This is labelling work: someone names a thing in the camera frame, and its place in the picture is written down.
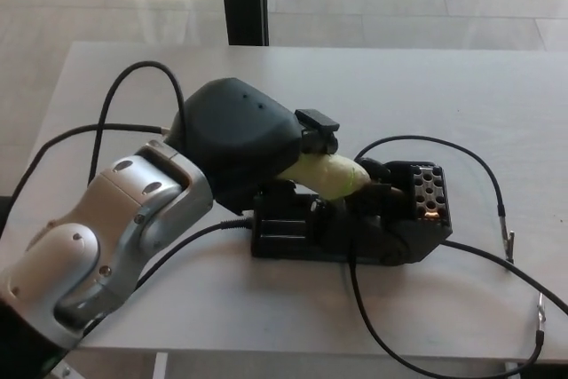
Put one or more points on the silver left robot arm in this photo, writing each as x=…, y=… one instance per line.
x=89, y=241

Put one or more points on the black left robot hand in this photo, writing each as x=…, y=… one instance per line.
x=239, y=139

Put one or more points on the white table frame bracket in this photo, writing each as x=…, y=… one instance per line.
x=66, y=370

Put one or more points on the tape-wrapped soldering iron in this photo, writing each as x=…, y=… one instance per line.
x=324, y=175

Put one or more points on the white table leg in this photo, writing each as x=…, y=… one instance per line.
x=160, y=365

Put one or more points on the black furniture piece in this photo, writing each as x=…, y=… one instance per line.
x=3, y=210

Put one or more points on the black soldering iron stand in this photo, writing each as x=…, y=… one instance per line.
x=390, y=237

